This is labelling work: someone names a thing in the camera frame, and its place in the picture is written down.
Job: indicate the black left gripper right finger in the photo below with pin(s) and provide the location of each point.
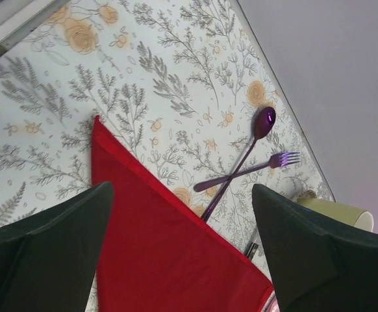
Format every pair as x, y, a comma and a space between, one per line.
316, 263

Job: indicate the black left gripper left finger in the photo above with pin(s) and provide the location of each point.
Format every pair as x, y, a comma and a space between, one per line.
48, 260

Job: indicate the red cloth napkin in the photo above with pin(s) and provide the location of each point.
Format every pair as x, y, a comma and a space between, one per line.
158, 255

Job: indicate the silver fork black handle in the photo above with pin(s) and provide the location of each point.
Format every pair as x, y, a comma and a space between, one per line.
252, 248

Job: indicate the yellow ceramic mug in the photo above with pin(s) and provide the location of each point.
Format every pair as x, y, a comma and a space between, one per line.
350, 215

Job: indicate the pink placemat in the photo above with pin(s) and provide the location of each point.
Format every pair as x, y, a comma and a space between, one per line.
271, 304

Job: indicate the speckled round coaster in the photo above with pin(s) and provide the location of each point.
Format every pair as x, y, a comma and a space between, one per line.
308, 194

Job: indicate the purple fork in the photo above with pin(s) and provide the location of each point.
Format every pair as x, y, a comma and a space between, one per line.
275, 161

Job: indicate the purple spoon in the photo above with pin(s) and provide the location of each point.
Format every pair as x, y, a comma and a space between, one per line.
261, 126

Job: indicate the floral tablecloth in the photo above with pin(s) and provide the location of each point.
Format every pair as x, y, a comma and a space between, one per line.
176, 82

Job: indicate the aluminium frame rail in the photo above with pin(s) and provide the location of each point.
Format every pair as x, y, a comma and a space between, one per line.
20, 20

